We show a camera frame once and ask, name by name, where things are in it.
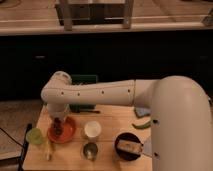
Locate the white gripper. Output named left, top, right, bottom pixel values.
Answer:
left=46, top=104, right=70, bottom=121

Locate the dark grape bunch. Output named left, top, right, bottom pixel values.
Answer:
left=53, top=118, right=63, bottom=136

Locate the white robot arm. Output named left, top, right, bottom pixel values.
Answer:
left=41, top=71, right=213, bottom=171

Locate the red bowl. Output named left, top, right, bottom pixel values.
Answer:
left=47, top=117, right=76, bottom=144

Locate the black bowl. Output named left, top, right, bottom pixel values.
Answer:
left=114, top=132, right=143, bottom=161

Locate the black pen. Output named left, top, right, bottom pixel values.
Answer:
left=72, top=110, right=101, bottom=114

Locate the green plastic cup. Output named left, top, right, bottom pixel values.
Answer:
left=26, top=128, right=43, bottom=145

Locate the yellow banana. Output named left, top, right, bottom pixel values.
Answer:
left=44, top=139, right=53, bottom=161

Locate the green plastic tray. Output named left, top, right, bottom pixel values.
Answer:
left=70, top=74, right=98, bottom=113

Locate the white cup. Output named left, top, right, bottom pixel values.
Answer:
left=84, top=121, right=102, bottom=139

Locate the small metal cup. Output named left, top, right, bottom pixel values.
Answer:
left=83, top=142, right=98, bottom=161

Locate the bread slice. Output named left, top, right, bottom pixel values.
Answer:
left=117, top=140, right=143, bottom=155

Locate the blue sponge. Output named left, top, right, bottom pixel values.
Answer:
left=134, top=107, right=150, bottom=118

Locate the grey blue cloth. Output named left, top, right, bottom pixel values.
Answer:
left=143, top=137, right=152, bottom=157

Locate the wooden chair frame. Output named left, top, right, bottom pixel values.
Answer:
left=54, top=0, right=134, bottom=31

